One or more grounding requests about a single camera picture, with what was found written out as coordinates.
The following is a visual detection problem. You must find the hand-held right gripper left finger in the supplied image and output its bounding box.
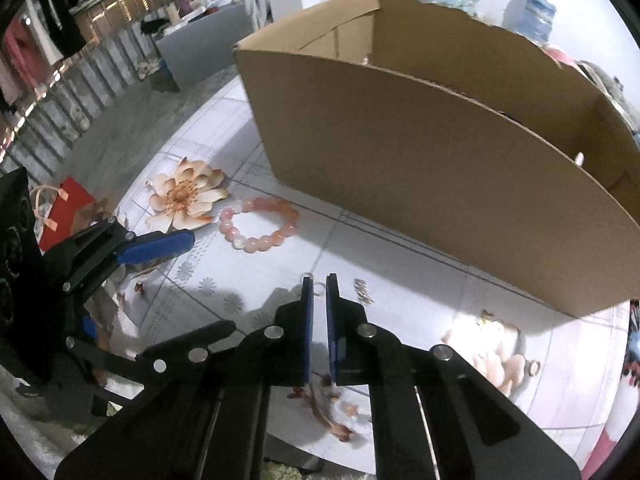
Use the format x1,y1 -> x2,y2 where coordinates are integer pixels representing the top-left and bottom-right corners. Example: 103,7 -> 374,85
54,275 -> 316,480

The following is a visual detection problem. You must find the blue water dispenser jug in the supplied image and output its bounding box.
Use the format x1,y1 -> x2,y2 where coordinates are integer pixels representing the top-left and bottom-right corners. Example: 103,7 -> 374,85
502,0 -> 557,43

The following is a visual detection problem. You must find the small gold ornament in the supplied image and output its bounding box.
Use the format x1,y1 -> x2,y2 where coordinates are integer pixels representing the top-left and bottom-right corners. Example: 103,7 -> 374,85
475,310 -> 506,333

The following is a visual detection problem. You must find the small brown cardboard box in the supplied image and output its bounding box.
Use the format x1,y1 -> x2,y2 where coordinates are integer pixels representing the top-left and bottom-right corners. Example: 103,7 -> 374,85
70,197 -> 118,236

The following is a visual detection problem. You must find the red paper bag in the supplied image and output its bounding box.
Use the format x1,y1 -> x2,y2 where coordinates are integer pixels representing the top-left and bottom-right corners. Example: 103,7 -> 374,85
30,176 -> 98,253

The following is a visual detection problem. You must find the pink hanging garment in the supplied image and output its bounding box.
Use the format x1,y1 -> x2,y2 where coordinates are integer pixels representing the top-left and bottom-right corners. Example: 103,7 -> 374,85
0,15 -> 38,106

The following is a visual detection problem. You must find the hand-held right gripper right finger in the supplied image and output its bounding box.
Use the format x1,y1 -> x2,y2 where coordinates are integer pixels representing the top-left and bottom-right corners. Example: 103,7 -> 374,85
325,274 -> 583,480

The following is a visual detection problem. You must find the grey storage bin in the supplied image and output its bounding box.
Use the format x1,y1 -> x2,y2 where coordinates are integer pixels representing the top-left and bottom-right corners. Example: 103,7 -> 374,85
156,2 -> 253,92

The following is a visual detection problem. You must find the metal railing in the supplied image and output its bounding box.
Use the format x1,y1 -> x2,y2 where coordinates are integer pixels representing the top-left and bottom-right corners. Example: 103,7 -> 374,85
0,0 -> 166,181

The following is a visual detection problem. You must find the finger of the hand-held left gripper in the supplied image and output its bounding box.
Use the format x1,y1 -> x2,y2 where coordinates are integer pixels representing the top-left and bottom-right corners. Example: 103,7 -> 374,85
42,217 -> 196,293
65,307 -> 148,416

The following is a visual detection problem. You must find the black hanging garment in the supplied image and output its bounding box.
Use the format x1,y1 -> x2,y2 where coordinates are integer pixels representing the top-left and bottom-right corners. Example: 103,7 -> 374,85
37,0 -> 88,56

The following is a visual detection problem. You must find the thin metal ring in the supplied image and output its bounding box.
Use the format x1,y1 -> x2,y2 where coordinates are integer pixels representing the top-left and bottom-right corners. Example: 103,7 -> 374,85
299,272 -> 331,293

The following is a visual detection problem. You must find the pink bead bracelet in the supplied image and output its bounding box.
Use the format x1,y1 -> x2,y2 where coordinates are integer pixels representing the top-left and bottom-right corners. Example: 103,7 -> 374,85
218,196 -> 301,255

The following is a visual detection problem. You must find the large cardboard box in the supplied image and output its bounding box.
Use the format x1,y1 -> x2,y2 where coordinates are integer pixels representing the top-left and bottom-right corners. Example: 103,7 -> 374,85
232,0 -> 640,320

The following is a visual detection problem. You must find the small silver chain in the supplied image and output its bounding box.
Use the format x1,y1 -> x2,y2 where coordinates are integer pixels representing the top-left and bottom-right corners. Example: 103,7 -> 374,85
352,278 -> 376,305

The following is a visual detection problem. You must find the grey-green pillow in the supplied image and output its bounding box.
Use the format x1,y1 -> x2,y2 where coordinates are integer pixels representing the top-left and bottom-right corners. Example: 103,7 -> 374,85
575,60 -> 628,106

